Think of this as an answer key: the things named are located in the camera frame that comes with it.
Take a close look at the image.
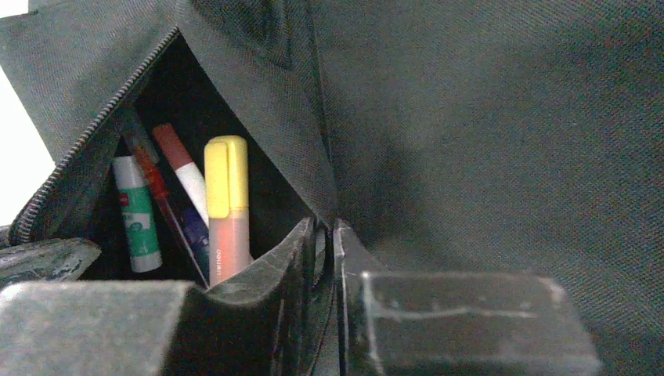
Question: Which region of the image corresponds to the red orange clear pen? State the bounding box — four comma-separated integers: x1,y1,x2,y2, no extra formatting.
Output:
122,122,210,288

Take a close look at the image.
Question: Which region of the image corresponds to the dark blue pen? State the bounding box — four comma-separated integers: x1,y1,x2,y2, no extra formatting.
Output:
182,208,210,284

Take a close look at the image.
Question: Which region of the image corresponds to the pink yellow highlighter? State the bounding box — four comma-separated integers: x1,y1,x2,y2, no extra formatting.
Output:
204,136,253,286

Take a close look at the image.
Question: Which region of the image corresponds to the black student backpack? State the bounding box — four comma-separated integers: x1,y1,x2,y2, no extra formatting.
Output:
1,1,663,375

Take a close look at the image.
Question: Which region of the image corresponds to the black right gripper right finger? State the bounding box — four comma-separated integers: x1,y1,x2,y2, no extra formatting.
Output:
333,220,602,375

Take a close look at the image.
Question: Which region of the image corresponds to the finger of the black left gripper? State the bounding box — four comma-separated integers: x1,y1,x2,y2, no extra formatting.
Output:
1,238,102,288

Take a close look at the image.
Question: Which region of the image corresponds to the green white glue stick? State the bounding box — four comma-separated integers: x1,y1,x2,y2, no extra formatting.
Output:
112,156,162,273

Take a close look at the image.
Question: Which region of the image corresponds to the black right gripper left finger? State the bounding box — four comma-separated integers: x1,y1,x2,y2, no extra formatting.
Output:
1,219,315,375

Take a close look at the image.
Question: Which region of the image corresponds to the red white pen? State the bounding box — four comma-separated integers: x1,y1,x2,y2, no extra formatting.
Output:
152,123,209,227

